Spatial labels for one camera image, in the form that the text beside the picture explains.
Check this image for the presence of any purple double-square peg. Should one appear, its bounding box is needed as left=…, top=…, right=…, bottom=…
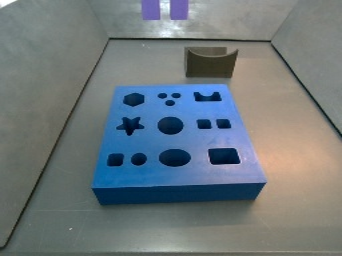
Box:
left=141, top=0, right=190, bottom=20

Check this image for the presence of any blue shape-sorter block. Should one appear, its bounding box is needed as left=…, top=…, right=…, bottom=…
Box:
left=92, top=84, right=267, bottom=205

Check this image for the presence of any dark grey curved holder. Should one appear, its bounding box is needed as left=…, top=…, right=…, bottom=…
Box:
left=185, top=47, right=239, bottom=78

